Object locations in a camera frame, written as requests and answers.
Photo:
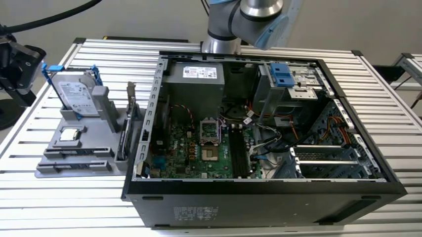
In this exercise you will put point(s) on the slatted metal side table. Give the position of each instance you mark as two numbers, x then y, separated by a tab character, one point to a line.
411	61

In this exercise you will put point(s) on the grey parts rack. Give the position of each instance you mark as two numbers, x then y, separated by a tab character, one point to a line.
95	140

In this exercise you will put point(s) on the grey power supply unit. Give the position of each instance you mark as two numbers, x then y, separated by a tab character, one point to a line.
193	96

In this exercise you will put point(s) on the hard disk in blue carrier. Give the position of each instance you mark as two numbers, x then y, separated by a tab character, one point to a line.
73	96

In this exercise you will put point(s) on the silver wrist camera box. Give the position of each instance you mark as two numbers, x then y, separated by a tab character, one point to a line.
31	64

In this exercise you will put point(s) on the silver expansion slot cover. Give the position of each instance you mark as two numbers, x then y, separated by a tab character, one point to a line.
326	162
316	147

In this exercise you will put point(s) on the silver CPU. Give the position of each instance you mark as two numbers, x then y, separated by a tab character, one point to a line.
68	134

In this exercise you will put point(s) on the blue port block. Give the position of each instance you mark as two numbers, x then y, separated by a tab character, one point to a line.
159	163

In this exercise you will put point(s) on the blue plastic drive latch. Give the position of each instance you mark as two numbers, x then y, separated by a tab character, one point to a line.
279	74

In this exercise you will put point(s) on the graphics card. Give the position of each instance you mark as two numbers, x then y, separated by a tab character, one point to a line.
125	133

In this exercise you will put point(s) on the green motherboard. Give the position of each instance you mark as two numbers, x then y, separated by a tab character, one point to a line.
214	170

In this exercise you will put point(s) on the CPU socket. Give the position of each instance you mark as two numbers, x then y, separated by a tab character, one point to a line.
211	153

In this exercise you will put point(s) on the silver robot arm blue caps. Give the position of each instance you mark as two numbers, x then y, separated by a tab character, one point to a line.
230	22

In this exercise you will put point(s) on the black open PC case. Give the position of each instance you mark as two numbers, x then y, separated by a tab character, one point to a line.
230	209

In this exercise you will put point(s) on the black round base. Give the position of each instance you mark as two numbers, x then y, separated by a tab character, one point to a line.
9	118

